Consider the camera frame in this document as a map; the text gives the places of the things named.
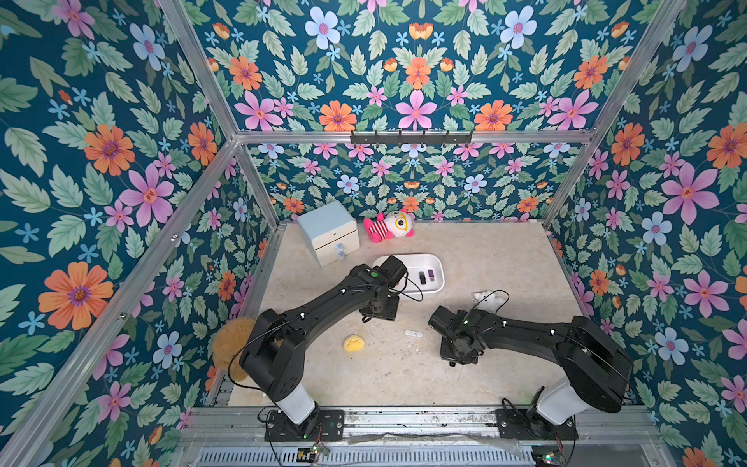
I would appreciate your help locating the light blue mini drawer cabinet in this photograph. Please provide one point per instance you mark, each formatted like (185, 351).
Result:
(331, 233)

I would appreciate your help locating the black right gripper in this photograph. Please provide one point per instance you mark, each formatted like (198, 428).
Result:
(456, 352)

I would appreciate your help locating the yellow plush chick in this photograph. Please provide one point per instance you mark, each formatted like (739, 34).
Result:
(354, 343)

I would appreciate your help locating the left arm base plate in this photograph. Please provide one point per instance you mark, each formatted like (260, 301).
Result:
(322, 425)

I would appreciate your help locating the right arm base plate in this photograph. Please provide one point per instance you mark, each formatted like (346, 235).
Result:
(515, 424)

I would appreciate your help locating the white storage box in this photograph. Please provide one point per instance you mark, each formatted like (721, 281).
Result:
(420, 262)

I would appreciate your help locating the pink striped plush toy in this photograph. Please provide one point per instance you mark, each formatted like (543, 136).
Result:
(393, 225)

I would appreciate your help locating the small white plush toy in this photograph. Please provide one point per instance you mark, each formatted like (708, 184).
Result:
(490, 301)

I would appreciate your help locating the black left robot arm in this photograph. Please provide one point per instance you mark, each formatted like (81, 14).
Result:
(274, 354)

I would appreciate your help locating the black hook rail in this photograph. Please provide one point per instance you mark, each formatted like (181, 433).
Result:
(400, 138)

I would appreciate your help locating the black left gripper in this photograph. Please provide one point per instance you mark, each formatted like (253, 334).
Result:
(390, 313)

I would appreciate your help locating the brown teddy bear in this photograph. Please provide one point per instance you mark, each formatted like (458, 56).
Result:
(227, 342)

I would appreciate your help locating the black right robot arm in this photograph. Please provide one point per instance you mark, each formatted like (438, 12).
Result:
(597, 370)

